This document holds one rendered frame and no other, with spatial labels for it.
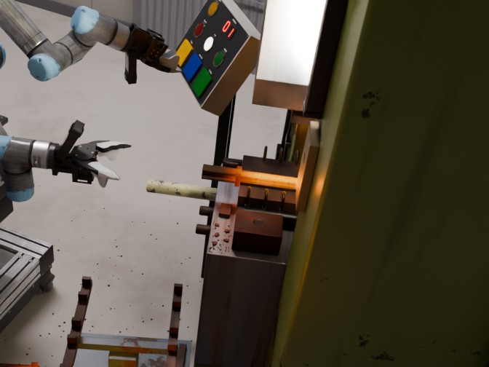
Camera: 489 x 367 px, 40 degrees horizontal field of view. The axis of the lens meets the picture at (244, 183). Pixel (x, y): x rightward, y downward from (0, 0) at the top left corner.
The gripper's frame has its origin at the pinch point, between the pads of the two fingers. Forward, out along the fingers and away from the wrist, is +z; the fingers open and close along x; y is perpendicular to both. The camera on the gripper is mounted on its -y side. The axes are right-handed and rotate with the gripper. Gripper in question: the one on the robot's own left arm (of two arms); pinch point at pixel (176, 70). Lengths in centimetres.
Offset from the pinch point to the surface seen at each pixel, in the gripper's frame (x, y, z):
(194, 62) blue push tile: 10.0, 1.9, 9.6
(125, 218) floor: 53, -93, 50
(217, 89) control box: -6.9, 2.5, 11.9
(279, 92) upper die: -56, 25, -7
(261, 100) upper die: -54, 21, -8
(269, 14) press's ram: -58, 40, -23
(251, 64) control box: -6.9, 14.6, 16.7
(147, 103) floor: 147, -76, 80
